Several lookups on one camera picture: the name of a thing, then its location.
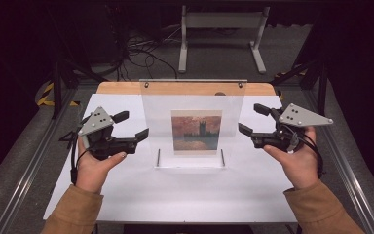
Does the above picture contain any white metal table frame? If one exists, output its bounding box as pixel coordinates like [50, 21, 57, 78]
[177, 4, 271, 75]

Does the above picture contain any bundle of black floor cables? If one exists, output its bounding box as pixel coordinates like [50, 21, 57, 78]
[110, 25, 180, 82]

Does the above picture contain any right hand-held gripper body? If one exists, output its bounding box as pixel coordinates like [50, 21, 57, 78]
[250, 102, 335, 154]

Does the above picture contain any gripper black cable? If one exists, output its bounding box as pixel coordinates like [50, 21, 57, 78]
[70, 129, 90, 187]
[300, 129, 325, 180]

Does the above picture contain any white board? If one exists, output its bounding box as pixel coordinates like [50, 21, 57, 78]
[43, 93, 298, 224]

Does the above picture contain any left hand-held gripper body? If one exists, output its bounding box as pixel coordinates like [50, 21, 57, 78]
[77, 106, 138, 161]

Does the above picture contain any person's left hand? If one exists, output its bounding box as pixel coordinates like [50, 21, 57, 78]
[75, 136, 128, 195]

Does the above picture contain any person's right hand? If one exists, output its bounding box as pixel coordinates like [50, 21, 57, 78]
[262, 126, 321, 191]

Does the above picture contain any black triangular bracket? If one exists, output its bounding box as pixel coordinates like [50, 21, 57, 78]
[57, 130, 80, 144]

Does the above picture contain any painting print card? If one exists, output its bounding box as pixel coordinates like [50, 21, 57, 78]
[170, 109, 223, 156]

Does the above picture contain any black metal stand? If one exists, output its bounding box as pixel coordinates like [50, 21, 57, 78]
[271, 58, 331, 120]
[45, 6, 109, 120]

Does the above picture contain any clear acrylic photo frame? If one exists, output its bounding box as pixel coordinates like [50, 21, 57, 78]
[138, 78, 248, 170]

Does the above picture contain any yellow black hazard tape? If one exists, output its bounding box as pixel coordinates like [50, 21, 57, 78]
[37, 81, 81, 107]
[274, 67, 308, 79]

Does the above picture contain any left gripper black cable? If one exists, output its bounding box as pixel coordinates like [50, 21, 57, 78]
[70, 129, 90, 187]

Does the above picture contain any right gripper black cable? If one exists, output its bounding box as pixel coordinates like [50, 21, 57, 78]
[300, 129, 325, 180]

